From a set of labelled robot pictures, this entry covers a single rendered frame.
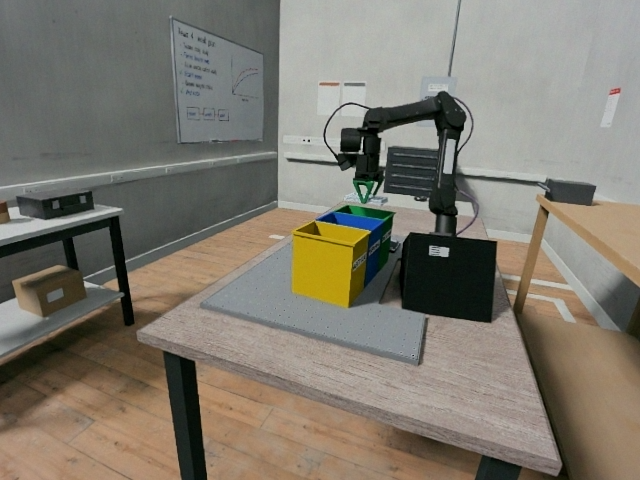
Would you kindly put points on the green open-top bin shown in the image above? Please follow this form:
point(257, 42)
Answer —
point(386, 228)

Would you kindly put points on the blue general bin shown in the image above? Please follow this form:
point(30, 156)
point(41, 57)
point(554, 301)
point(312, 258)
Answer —
point(374, 238)

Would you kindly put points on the yellow recycle bin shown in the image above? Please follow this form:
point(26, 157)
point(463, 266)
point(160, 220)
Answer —
point(328, 263)

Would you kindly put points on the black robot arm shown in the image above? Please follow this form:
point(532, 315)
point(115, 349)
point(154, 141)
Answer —
point(449, 128)

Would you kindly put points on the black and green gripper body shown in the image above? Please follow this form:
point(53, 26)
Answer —
point(372, 169)

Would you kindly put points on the white well plate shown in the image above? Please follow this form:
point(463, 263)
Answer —
point(372, 199)

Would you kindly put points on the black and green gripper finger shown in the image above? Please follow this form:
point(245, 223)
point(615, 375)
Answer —
point(370, 187)
point(379, 183)

